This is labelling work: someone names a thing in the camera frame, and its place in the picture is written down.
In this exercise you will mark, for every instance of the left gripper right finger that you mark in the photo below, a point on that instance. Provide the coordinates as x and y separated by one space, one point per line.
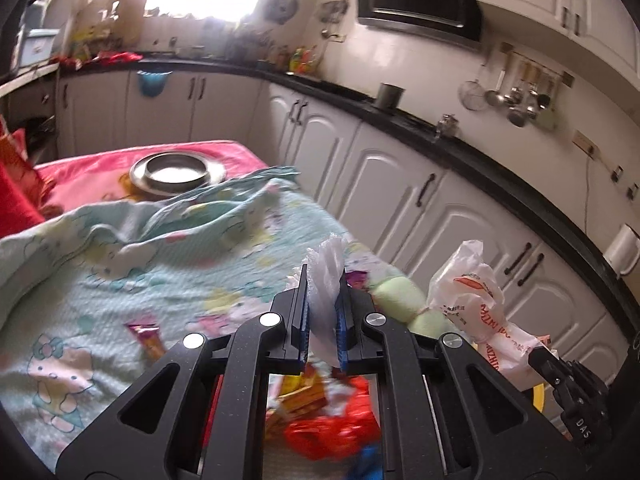
351 307

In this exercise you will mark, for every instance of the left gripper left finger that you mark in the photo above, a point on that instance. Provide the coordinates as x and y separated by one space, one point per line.
292 306

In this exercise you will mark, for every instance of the white plastic wrapper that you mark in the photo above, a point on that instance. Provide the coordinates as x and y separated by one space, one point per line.
325 266

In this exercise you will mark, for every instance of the white orange printed plastic bag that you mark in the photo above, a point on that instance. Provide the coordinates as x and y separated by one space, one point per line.
466 291

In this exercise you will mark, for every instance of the red trash in bin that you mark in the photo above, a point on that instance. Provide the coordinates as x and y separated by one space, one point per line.
320 424

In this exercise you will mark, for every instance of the black kitchen countertop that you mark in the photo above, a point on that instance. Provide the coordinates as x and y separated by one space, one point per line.
508 189

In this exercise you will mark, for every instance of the white lower cabinets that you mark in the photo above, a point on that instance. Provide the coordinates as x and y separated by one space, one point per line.
410 211

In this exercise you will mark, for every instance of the white cabinets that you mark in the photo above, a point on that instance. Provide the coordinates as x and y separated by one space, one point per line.
597 38
410 211

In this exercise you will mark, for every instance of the orange red snack wrapper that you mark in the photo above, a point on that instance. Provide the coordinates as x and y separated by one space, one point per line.
148 336

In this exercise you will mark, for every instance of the white electric kettle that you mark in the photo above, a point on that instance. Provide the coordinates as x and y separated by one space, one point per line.
623 254

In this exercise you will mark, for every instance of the round metal plate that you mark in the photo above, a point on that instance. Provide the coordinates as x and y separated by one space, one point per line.
170 173

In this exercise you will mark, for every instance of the light blue cartoon blanket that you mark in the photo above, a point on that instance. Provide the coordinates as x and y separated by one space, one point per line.
205 261

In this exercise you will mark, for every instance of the small steel teapot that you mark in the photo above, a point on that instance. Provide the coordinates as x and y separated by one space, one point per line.
447 127

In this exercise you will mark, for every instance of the dark metal cup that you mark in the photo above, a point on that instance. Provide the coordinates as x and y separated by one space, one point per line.
388 97

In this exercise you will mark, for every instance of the pink bed sheet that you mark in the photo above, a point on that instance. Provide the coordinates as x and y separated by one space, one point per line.
113 175

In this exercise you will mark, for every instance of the condiment bottles on counter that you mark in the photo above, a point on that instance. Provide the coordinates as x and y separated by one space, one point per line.
304 61

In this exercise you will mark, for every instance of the blue hanging basket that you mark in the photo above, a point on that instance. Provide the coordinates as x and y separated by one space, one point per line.
152 84

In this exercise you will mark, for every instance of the hanging utensil rack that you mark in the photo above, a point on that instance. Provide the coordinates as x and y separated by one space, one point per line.
527 91

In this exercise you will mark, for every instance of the red cushion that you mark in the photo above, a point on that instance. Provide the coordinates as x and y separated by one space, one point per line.
23 190

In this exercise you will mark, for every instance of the white upper cabinets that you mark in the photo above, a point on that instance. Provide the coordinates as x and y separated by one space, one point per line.
597 38

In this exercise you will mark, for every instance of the round wire strainer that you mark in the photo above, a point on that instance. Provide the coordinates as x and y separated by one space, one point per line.
471 95

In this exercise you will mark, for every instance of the wall power outlet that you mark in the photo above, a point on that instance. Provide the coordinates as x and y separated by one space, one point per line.
586 145

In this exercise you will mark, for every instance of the round wall fan vent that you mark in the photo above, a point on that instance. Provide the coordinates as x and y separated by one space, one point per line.
280 11

